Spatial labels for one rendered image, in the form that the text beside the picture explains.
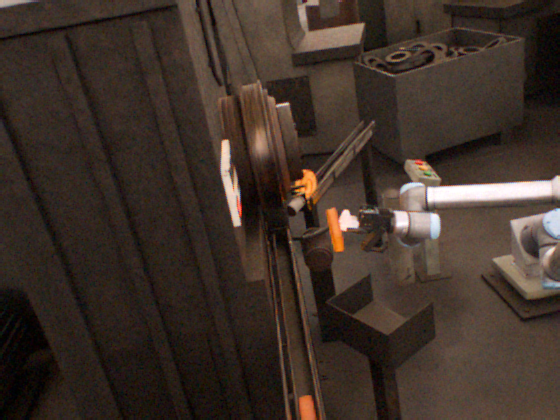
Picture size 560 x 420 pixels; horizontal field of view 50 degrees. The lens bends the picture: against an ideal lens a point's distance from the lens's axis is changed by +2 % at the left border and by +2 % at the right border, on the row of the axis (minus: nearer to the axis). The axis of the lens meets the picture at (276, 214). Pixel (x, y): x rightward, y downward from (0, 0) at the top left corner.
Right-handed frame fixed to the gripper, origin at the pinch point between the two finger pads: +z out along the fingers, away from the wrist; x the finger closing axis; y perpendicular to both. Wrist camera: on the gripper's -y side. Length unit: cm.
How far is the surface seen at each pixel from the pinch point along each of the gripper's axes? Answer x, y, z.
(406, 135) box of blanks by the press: -212, -30, -86
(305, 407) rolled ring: 74, -15, 16
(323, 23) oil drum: -492, 3, -59
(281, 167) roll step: 1.5, 20.8, 21.3
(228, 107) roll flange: -10, 36, 40
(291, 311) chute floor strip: 16.2, -26.1, 13.9
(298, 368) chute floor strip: 42, -29, 13
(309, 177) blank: -69, -10, 0
